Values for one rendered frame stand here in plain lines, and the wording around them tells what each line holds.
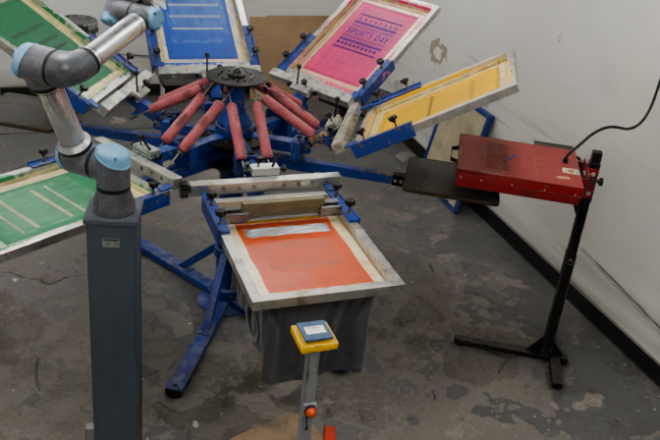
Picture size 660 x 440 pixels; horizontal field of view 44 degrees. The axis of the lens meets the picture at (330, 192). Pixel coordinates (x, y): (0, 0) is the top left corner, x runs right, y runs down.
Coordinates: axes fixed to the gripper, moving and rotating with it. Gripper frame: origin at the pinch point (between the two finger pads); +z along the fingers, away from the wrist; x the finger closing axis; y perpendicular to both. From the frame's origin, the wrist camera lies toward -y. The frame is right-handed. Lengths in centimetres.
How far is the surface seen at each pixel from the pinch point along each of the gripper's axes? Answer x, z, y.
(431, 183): 75, 102, 94
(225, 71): 9, 93, 1
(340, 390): -8, 115, 164
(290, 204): 14, 43, 84
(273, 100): 24, 87, 27
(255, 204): 1, 36, 79
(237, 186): -4, 54, 65
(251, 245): -6, 29, 95
